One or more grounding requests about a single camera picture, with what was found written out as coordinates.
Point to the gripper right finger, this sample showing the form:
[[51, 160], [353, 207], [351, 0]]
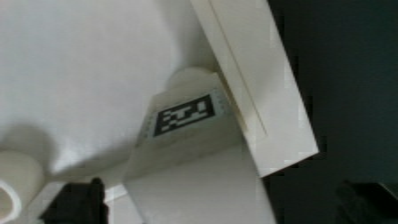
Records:
[[369, 203]]

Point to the white square table top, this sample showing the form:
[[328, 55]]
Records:
[[90, 54]]

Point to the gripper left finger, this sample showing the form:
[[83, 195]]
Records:
[[69, 204]]

